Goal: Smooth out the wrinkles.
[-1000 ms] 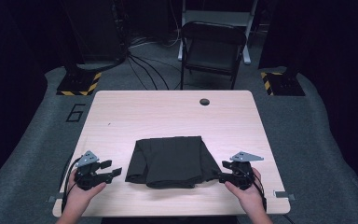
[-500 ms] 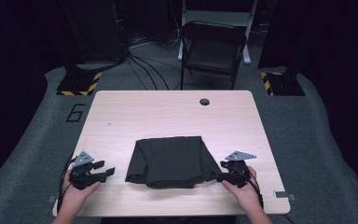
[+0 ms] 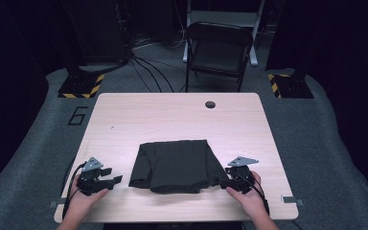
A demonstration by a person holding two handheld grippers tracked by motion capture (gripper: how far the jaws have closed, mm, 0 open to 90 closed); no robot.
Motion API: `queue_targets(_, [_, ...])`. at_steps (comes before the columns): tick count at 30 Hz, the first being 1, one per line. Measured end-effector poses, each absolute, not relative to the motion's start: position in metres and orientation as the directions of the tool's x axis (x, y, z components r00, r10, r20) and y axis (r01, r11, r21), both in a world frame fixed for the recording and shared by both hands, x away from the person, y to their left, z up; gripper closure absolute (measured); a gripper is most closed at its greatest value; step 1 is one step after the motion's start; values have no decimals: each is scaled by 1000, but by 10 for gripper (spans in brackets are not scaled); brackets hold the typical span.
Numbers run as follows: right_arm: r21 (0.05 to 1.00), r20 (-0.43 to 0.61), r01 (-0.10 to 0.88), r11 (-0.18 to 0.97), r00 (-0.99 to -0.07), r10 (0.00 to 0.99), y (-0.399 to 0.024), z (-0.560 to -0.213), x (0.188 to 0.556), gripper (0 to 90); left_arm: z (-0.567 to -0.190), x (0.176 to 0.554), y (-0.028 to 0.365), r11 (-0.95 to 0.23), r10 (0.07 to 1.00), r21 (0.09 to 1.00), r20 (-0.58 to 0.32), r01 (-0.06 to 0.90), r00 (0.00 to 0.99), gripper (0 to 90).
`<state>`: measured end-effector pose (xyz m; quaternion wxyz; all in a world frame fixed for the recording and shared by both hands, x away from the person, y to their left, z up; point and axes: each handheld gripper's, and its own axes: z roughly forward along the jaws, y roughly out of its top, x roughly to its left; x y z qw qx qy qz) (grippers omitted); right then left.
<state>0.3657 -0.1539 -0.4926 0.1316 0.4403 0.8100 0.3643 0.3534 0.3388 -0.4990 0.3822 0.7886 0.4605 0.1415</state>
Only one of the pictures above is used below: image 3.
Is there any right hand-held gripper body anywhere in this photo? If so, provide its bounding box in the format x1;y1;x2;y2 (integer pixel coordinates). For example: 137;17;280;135
226;155;260;195

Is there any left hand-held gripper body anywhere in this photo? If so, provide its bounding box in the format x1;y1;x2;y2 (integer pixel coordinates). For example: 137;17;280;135
76;156;109;196

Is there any dark grey pleated skirt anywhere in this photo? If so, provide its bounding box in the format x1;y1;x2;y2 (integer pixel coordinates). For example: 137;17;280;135
127;139;230;195

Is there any person's right hand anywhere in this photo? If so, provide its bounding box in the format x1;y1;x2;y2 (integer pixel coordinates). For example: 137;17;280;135
225;171;269;221

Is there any person's left hand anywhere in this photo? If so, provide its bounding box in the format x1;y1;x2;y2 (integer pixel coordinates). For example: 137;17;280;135
66;183;108;221

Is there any black stand base striped tape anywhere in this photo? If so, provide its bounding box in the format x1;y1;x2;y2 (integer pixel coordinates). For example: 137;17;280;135
57;65;105;100
267;71;314;100

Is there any black folding chair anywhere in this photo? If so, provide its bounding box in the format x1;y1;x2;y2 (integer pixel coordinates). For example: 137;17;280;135
184;21;255;93

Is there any dark cabinet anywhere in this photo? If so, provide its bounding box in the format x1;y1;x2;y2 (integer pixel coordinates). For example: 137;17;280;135
60;0;132;65

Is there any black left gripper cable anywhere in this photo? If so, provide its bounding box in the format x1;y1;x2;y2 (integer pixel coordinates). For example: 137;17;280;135
61;162;87;219

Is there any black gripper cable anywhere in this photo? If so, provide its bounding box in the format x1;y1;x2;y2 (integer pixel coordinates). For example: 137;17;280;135
61;162;87;219
239;172;270;216

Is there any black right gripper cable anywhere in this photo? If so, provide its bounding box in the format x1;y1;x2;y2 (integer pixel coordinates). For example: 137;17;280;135
239;172;270;216

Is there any grey metal table bracket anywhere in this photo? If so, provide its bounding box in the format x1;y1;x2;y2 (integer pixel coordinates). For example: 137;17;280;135
281;195;305;206
49;197;66;209

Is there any bundle of black floor cables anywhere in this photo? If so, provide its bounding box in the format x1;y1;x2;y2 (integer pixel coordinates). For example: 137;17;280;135
127;34;187;94

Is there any white metal stand frame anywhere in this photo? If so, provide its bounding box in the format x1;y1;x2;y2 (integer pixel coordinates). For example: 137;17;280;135
182;0;266;67

